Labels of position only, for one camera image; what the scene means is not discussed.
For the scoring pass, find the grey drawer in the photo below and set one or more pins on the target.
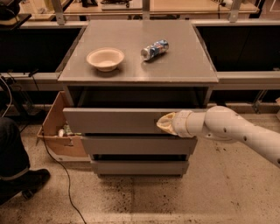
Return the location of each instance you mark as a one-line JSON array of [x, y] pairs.
[[129, 110], [138, 145], [102, 167]]

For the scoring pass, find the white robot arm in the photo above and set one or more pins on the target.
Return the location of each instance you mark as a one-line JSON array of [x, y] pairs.
[[223, 124]]

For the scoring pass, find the grey top drawer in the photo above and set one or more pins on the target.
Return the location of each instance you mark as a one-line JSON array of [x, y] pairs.
[[129, 110]]

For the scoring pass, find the blue silver soda can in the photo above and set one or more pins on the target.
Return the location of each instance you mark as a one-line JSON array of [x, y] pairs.
[[155, 49]]

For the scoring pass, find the white paper bowl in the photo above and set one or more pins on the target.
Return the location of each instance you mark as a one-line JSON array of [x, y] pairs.
[[105, 59]]

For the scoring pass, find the cardboard box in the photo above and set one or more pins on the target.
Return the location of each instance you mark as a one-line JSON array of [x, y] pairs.
[[63, 148]]

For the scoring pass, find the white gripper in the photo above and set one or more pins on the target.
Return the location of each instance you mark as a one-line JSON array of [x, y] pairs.
[[181, 123]]

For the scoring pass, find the black shoe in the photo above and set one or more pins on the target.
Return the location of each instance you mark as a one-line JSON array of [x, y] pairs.
[[28, 185]]

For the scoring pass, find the person leg dark trousers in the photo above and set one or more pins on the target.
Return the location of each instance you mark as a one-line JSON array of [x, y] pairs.
[[14, 160]]

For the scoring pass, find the white items in box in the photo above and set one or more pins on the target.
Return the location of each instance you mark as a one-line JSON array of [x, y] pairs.
[[66, 132]]

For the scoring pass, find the grey bottom drawer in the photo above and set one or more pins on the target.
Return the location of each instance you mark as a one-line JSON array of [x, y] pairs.
[[102, 167]]

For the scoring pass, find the grey middle drawer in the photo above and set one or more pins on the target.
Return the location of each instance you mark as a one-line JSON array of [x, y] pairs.
[[138, 145]]

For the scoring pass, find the grey drawer cabinet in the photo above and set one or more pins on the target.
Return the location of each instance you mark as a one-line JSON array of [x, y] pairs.
[[184, 64]]

